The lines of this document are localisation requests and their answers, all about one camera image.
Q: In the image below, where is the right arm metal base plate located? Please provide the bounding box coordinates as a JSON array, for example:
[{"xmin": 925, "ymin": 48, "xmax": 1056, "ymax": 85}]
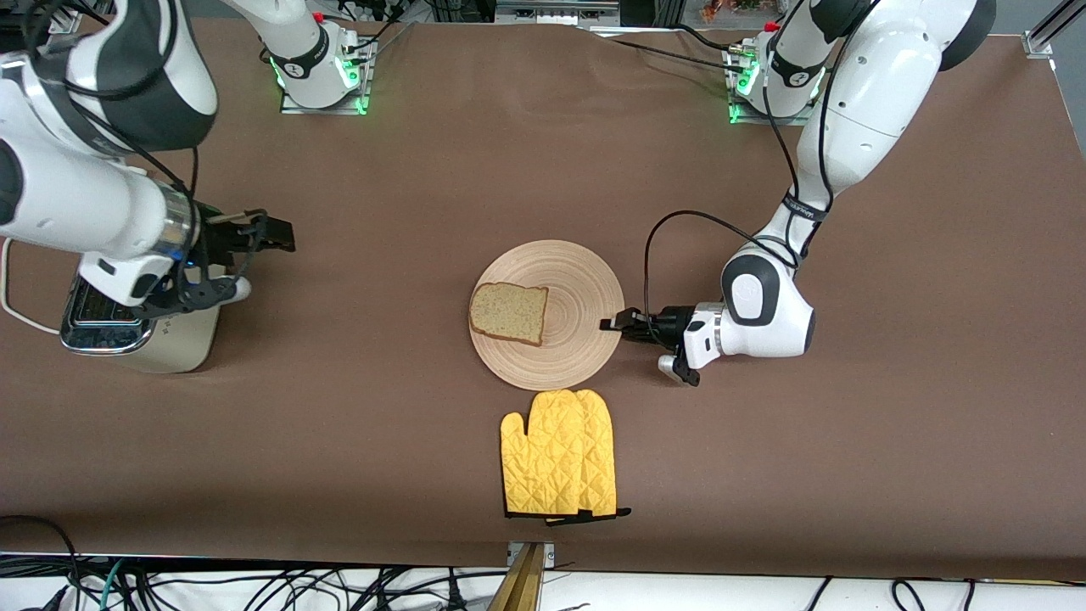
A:
[{"xmin": 280, "ymin": 25, "xmax": 376, "ymax": 116}]

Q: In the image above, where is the slice of bread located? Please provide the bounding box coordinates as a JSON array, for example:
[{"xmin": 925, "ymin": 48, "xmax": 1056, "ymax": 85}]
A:
[{"xmin": 469, "ymin": 282, "xmax": 550, "ymax": 347}]

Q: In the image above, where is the black cable across table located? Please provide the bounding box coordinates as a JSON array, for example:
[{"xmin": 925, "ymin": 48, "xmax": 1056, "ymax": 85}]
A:
[{"xmin": 585, "ymin": 24, "xmax": 752, "ymax": 77}]

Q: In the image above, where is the cream and chrome toaster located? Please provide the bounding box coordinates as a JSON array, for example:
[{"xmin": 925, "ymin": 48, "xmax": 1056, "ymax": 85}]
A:
[{"xmin": 59, "ymin": 270, "xmax": 223, "ymax": 375}]

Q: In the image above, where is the yellow quilted oven mitt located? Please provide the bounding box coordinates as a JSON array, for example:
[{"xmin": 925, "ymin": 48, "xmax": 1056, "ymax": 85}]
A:
[
  {"xmin": 575, "ymin": 389, "xmax": 633, "ymax": 521},
  {"xmin": 500, "ymin": 389, "xmax": 595, "ymax": 528}
]

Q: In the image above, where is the black cable at arm base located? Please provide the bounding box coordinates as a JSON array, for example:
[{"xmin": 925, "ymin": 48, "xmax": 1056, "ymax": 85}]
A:
[{"xmin": 344, "ymin": 15, "xmax": 417, "ymax": 64}]

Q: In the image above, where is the black looping floor cable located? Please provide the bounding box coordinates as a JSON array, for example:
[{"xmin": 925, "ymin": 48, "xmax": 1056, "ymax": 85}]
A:
[{"xmin": 0, "ymin": 515, "xmax": 83, "ymax": 611}]

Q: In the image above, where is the white toaster power cord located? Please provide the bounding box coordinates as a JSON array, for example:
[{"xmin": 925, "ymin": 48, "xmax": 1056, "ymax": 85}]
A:
[{"xmin": 0, "ymin": 239, "xmax": 62, "ymax": 334}]

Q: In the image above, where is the white power strip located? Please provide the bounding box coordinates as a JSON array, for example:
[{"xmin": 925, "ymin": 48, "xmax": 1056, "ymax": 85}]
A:
[{"xmin": 335, "ymin": 0, "xmax": 408, "ymax": 22}]

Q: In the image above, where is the teal floor cable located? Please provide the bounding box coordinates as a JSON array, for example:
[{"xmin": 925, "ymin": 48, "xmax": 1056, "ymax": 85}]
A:
[{"xmin": 98, "ymin": 558, "xmax": 128, "ymax": 611}]

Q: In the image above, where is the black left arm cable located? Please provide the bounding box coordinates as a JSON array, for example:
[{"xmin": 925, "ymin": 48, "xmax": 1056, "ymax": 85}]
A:
[{"xmin": 642, "ymin": 0, "xmax": 883, "ymax": 319}]

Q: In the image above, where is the brass coloured metal bar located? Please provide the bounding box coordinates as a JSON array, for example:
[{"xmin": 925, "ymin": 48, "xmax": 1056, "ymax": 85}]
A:
[{"xmin": 488, "ymin": 541, "xmax": 557, "ymax": 611}]

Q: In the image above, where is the round wooden plate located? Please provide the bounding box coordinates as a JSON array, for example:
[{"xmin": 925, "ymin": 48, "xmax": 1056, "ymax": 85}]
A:
[{"xmin": 469, "ymin": 240, "xmax": 626, "ymax": 391}]

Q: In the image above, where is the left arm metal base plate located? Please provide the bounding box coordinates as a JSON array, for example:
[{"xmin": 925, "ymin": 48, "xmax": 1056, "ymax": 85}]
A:
[{"xmin": 728, "ymin": 42, "xmax": 820, "ymax": 126}]

